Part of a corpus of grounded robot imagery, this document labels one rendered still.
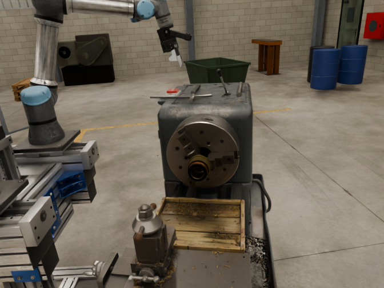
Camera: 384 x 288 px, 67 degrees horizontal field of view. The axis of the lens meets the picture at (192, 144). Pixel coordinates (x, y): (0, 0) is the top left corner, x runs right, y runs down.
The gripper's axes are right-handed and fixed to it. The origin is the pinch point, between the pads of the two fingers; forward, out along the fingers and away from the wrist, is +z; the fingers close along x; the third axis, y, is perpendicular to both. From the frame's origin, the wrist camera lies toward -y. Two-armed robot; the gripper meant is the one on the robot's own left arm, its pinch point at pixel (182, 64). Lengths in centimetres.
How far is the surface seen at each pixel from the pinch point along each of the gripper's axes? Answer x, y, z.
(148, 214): 97, 15, 16
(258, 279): 99, -7, 46
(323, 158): -147, -126, 184
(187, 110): 27.4, 2.6, 16.0
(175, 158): 45, 13, 30
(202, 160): 58, 1, 26
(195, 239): 77, 11, 47
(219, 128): 48, -9, 20
